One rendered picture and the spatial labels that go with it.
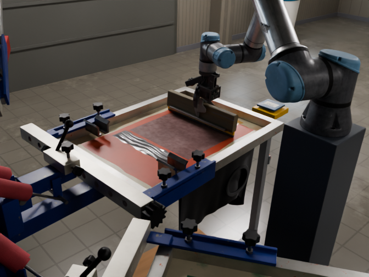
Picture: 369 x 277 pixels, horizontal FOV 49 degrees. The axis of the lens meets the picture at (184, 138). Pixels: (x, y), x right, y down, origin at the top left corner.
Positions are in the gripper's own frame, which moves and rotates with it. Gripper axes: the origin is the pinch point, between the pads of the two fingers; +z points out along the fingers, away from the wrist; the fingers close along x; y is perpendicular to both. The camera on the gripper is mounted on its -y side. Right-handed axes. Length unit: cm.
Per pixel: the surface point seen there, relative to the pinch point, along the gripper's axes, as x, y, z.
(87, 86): 128, -274, 108
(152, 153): -34.2, 5.6, 4.1
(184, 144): -20.1, 9.2, 4.5
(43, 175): -77, 2, -4
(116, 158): -45.9, -1.4, 4.8
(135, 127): -23.8, -16.0, 5.3
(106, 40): 181, -305, 71
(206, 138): -9.8, 12.1, 4.4
